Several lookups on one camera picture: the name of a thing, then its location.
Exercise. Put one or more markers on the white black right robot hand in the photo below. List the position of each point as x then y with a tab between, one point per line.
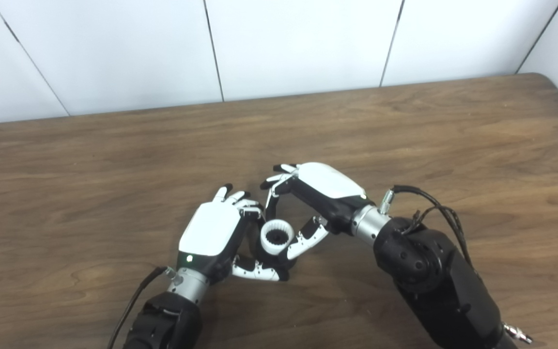
330	186

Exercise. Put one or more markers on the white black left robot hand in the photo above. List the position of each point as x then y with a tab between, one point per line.
211	232

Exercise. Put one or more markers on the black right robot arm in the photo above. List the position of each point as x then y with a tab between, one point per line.
434	271

